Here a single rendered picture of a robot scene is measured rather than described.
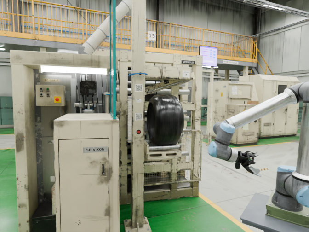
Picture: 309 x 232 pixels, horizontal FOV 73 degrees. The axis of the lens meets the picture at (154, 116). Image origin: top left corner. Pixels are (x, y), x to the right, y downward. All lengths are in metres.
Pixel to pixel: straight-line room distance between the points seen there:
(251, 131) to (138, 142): 5.29
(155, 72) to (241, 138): 4.80
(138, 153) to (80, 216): 0.91
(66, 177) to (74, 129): 0.31
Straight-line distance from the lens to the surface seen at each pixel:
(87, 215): 1.58
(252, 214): 1.78
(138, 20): 2.27
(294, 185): 1.59
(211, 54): 6.38
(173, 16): 13.31
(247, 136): 6.97
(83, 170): 1.46
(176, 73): 2.54
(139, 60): 2.17
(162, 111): 2.02
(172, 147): 2.21
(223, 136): 1.33
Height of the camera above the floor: 1.41
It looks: 5 degrees down
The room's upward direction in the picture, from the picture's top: 1 degrees clockwise
